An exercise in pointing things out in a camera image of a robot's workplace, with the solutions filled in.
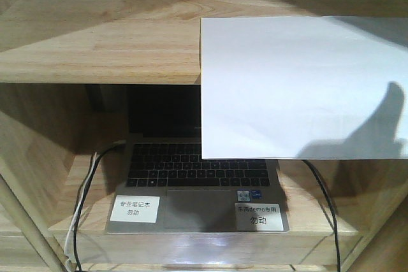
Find white paper sheets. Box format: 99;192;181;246
200;17;407;160

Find silver laptop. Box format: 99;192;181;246
106;85;289;234

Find white label sticker right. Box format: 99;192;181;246
235;203;284;232

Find white label sticker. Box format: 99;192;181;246
110;195;160;223
235;203;284;232

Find white label sticker left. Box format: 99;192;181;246
110;195;160;223

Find wooden shelf board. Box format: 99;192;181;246
1;0;407;84

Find black cable left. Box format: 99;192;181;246
73;143;126;272

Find black cable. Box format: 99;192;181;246
73;143;126;272
302;159;342;272

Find black cable right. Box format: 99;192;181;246
302;159;342;272

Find white cable left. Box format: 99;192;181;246
64;151;98;272

